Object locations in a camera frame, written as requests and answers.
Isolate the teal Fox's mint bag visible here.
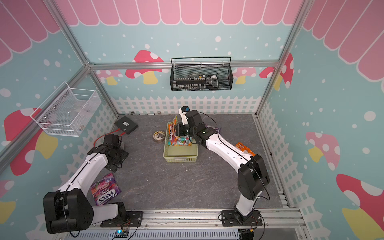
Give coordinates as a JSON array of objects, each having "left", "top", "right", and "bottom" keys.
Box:
[{"left": 172, "top": 136, "right": 192, "bottom": 146}]

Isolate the yellow Fox's fruits bag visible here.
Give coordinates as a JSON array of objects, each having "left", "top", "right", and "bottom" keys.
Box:
[{"left": 168, "top": 116, "right": 182, "bottom": 146}]

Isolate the green plastic basket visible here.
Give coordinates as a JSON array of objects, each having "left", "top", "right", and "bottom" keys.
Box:
[{"left": 163, "top": 122, "right": 198, "bottom": 163}]

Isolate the purple Fox's berries bag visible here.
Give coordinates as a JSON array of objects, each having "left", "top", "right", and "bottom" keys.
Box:
[{"left": 90, "top": 173, "right": 122, "bottom": 206}]

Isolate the purple candy bag back side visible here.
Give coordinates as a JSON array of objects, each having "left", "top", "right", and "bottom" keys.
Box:
[{"left": 214, "top": 127, "right": 221, "bottom": 134}]

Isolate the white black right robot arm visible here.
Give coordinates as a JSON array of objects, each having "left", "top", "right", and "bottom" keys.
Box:
[{"left": 176, "top": 106, "right": 270, "bottom": 221}]

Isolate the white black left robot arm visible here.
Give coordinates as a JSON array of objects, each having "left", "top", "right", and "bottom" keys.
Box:
[{"left": 43, "top": 135, "right": 129, "bottom": 234}]

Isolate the brown tape roll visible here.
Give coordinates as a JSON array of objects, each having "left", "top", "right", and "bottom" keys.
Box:
[{"left": 153, "top": 131, "right": 166, "bottom": 143}]

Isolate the black network box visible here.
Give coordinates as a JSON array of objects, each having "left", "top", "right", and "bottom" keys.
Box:
[{"left": 115, "top": 116, "right": 139, "bottom": 135}]

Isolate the orange candy bag right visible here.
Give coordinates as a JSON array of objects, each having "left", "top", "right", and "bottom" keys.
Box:
[{"left": 235, "top": 143, "right": 256, "bottom": 157}]

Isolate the green lit circuit board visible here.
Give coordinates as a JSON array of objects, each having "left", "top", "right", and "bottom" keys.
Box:
[{"left": 114, "top": 230, "right": 129, "bottom": 239}]

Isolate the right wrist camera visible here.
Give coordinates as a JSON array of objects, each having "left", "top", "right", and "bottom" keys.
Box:
[{"left": 179, "top": 106, "right": 190, "bottom": 125}]

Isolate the red cable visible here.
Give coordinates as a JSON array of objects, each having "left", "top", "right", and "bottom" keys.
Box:
[{"left": 93, "top": 128, "right": 127, "bottom": 152}]

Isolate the black wire wall basket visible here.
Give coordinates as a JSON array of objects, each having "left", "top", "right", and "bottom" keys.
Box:
[{"left": 170, "top": 57, "right": 234, "bottom": 92}]

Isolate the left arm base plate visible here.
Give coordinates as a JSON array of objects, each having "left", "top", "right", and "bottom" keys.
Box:
[{"left": 100, "top": 211, "right": 144, "bottom": 228}]

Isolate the white wire wall basket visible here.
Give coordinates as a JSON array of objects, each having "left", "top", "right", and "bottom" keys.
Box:
[{"left": 30, "top": 82, "right": 102, "bottom": 137}]

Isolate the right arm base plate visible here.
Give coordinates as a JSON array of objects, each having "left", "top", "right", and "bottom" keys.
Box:
[{"left": 218, "top": 210, "right": 263, "bottom": 228}]

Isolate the aluminium front rail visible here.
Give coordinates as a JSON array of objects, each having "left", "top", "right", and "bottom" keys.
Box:
[{"left": 56, "top": 208, "right": 307, "bottom": 232}]

